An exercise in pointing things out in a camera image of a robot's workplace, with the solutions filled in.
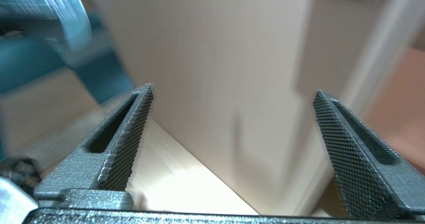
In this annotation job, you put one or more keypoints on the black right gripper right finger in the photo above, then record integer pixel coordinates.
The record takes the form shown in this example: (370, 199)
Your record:
(365, 184)

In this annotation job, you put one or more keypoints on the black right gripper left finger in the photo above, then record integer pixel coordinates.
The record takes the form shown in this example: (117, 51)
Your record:
(83, 164)

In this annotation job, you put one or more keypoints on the beige room door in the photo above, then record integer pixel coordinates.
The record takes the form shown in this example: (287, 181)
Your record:
(215, 67)

